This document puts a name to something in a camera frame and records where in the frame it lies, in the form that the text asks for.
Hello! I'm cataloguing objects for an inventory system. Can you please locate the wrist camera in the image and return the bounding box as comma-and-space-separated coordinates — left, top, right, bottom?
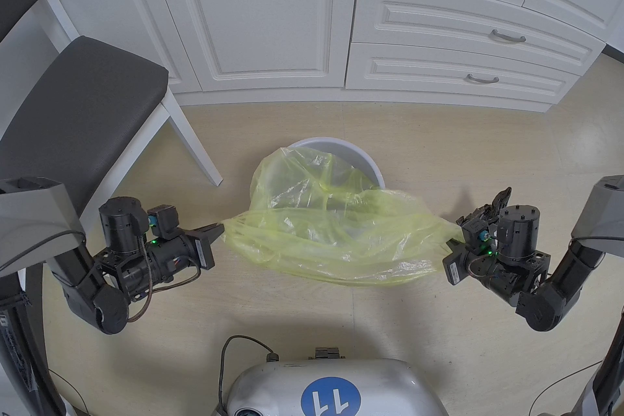
148, 205, 177, 240
460, 215, 494, 255

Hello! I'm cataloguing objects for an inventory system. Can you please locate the yellow plastic bag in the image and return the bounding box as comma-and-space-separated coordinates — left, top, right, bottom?
223, 147, 464, 286

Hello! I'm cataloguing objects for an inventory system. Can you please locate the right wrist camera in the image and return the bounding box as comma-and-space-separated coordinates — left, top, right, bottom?
460, 215, 494, 255

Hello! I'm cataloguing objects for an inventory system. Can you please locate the black cable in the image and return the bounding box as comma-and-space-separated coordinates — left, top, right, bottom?
46, 368, 91, 416
218, 335, 280, 414
530, 357, 607, 414

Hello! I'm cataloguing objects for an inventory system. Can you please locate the white trash bin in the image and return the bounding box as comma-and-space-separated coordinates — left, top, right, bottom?
259, 137, 387, 251

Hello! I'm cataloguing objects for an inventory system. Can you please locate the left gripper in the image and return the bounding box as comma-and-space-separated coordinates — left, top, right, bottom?
146, 229, 215, 283

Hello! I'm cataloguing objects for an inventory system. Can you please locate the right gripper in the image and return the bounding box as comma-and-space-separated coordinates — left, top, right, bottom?
443, 241, 493, 288

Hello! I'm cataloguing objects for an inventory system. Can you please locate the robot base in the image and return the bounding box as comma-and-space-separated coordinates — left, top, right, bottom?
225, 347, 447, 416

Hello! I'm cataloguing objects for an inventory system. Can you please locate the white chair grey seat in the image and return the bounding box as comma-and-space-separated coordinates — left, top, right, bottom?
0, 0, 224, 239

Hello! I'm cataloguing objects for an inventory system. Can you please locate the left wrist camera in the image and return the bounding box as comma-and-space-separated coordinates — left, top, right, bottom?
148, 205, 177, 240

